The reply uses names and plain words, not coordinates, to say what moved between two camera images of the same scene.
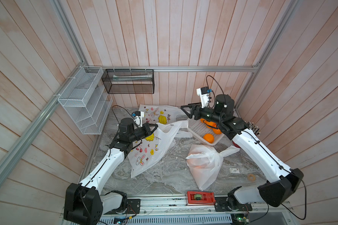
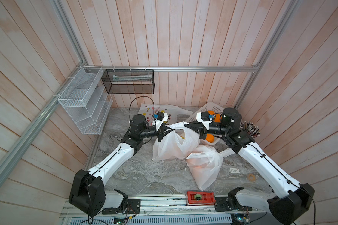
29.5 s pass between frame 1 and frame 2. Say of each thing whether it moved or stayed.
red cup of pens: stayed
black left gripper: moved
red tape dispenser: stayed
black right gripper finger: moved
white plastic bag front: stayed
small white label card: stayed
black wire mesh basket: stayed
